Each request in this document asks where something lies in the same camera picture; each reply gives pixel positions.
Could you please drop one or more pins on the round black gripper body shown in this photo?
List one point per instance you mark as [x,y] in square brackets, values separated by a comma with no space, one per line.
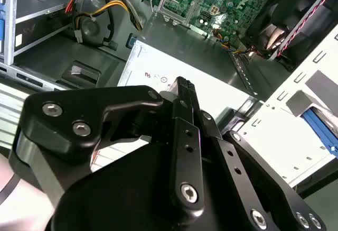
[126,196]

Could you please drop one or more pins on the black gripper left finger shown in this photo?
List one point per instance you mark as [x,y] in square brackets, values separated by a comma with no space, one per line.
[60,125]

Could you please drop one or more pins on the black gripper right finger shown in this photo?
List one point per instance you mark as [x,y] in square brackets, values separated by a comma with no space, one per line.
[264,178]

